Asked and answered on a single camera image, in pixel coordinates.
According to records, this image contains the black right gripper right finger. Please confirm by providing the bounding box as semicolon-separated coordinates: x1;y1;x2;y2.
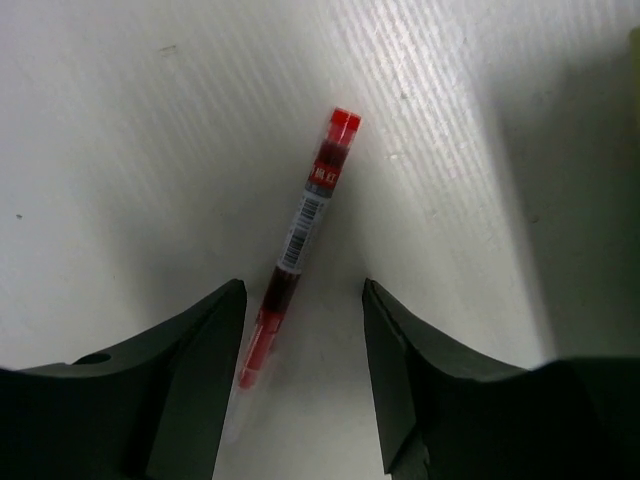
362;280;639;479

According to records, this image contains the red ink clear pen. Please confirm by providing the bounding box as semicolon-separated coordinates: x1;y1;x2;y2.
223;108;361;443

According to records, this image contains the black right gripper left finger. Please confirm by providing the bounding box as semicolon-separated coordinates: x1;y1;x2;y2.
1;280;247;479

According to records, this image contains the green metal tool chest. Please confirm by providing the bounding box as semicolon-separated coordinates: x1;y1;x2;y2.
629;26;640;56

